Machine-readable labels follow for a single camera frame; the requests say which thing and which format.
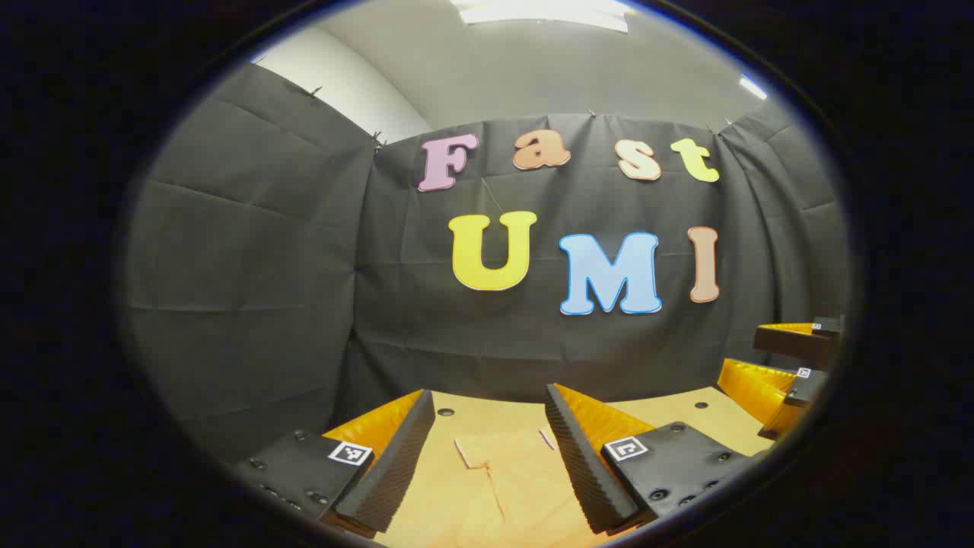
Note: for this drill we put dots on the orange T-shirt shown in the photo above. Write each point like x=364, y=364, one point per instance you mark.
x=502, y=487

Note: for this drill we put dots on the large ceiling light panel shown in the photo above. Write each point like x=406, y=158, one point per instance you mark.
x=544, y=11

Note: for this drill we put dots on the black backdrop cloth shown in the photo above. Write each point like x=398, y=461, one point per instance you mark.
x=304, y=266

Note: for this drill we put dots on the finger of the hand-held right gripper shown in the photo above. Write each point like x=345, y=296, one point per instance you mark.
x=799, y=341
x=761, y=392

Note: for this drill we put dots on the small ceiling light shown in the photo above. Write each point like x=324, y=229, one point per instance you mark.
x=753, y=86

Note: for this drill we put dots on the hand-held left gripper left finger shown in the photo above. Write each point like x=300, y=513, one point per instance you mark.
x=396, y=472

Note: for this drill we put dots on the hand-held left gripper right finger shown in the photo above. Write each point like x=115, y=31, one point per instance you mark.
x=582, y=472

